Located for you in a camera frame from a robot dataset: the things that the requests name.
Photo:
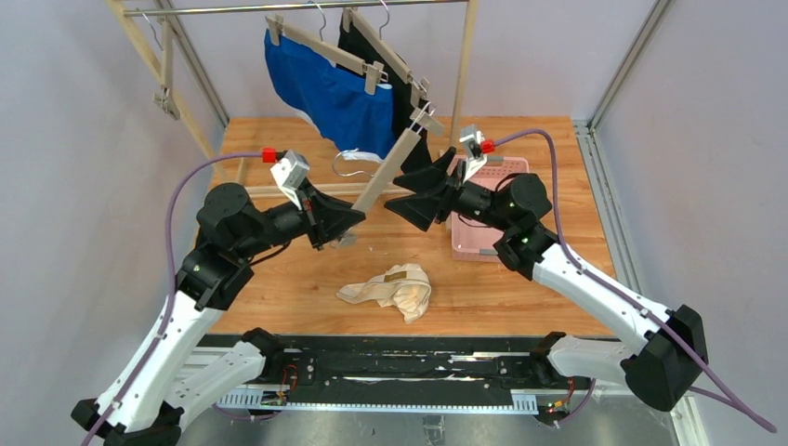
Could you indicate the empty wooden clip hanger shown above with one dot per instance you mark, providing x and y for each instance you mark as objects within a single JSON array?
[{"x": 165, "y": 41}]

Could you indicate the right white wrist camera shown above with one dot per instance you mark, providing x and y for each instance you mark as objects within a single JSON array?
[{"x": 471, "y": 139}]

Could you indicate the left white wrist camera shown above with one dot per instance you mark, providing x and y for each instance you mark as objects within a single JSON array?
[{"x": 289, "y": 171}]

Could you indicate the black underwear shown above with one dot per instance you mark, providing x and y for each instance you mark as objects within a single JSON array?
[{"x": 355, "y": 43}]

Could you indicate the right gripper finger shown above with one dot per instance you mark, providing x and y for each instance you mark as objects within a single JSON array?
[
  {"x": 428, "y": 177},
  {"x": 421, "y": 210}
]

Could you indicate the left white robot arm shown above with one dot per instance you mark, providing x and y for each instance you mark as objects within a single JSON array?
[{"x": 148, "y": 404}]

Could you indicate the cream cotton underwear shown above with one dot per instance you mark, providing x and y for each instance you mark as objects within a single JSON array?
[{"x": 405, "y": 287}]

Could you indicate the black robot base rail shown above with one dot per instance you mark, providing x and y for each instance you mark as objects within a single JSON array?
[{"x": 400, "y": 374}]

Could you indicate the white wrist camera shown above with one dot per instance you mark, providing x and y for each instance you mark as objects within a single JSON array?
[
  {"x": 289, "y": 171},
  {"x": 471, "y": 139}
]

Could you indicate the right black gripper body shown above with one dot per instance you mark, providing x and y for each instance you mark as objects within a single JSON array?
[{"x": 454, "y": 193}]

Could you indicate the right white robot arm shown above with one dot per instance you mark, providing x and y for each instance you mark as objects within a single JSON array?
[{"x": 658, "y": 352}]

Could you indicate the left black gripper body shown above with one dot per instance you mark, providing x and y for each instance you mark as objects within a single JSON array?
[{"x": 313, "y": 217}]

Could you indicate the pink plastic basket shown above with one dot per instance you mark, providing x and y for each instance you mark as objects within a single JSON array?
[{"x": 470, "y": 240}]

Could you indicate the blue underwear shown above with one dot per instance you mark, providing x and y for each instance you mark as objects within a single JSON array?
[{"x": 334, "y": 100}]

